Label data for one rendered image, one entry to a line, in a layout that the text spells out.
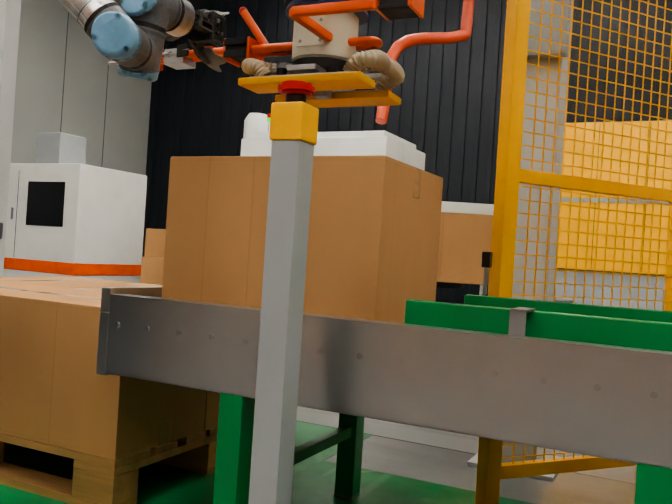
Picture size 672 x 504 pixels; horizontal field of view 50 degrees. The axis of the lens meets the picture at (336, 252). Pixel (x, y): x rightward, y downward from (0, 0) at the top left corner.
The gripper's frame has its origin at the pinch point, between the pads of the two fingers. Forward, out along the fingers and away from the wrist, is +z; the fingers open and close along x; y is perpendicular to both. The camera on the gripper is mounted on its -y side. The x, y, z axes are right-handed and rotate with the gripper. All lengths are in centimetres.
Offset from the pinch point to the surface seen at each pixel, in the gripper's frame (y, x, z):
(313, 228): 38, -49, -13
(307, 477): 11, -127, 49
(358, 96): 35.6, -12.4, 12.7
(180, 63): -16.9, -3.0, 5.3
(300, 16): 33.4, -1.1, -17.6
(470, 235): 22, -40, 191
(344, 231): 46, -49, -13
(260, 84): 16.8, -13.0, -5.9
